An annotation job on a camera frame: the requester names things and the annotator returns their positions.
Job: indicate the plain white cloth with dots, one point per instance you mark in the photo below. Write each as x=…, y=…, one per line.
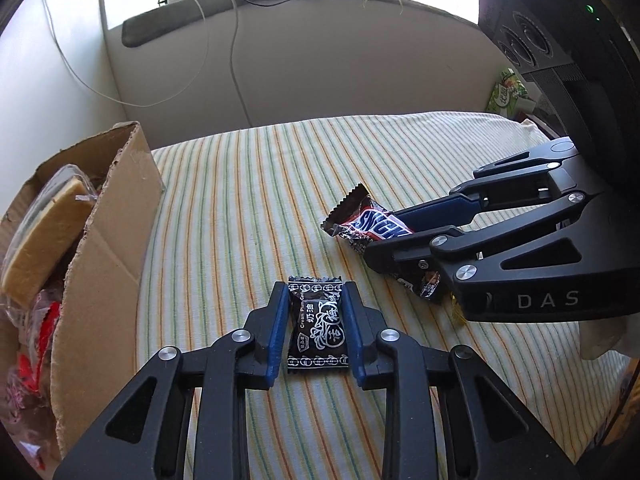
x=607, y=337

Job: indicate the sponge cake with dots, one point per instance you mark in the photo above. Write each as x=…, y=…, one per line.
x=42, y=237

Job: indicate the green printed bag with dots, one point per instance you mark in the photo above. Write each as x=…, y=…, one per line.
x=507, y=92

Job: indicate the grey windowsill cushion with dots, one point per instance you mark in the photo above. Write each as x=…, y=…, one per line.
x=225, y=15

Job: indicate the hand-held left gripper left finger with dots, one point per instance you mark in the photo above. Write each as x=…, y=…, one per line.
x=280, y=325

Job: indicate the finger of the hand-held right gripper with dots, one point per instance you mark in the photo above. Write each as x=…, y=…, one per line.
x=440, y=207
x=415, y=252

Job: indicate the brown chocolate bar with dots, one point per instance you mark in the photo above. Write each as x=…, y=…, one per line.
x=367, y=220

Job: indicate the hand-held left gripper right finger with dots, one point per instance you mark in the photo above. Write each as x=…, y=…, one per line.
x=352, y=325

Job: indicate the black patterned candy packet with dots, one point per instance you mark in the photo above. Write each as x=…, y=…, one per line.
x=317, y=325

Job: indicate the brown cardboard box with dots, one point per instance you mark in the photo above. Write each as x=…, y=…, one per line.
x=107, y=260

